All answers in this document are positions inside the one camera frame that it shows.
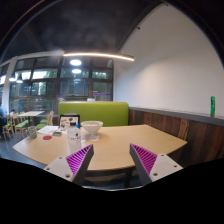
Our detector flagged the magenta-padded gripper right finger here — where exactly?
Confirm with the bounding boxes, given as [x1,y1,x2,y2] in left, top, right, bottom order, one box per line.
[129,143,184,187]

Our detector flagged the clear black-capped water bottle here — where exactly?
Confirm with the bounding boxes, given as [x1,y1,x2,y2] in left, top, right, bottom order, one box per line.
[66,121,83,154]

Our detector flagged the white footed bowl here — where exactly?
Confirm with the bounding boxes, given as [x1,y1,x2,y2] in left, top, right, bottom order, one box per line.
[80,120,104,136]

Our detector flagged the green upholstered bench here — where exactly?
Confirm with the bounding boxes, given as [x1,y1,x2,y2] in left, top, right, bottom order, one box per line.
[58,101,130,128]

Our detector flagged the light wooden dining table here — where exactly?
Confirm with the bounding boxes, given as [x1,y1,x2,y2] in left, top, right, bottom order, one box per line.
[15,110,46,127]

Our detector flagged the person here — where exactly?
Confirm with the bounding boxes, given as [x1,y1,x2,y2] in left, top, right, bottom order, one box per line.
[0,103,8,141]

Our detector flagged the wooden chairs with green seats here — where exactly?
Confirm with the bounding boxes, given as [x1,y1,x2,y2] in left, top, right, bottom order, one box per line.
[2,110,54,139]

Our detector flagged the long linear ceiling light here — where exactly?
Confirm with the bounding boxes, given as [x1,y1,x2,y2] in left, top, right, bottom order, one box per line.
[63,51,135,62]

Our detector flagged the round pendant ceiling lights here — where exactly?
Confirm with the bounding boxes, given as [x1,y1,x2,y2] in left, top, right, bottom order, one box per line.
[8,58,83,84]

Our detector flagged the green speckled white mug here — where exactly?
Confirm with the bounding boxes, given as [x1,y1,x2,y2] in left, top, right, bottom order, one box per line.
[25,125,38,140]

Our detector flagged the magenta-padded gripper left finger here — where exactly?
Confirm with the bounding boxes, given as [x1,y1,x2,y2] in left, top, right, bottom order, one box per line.
[43,143,95,187]

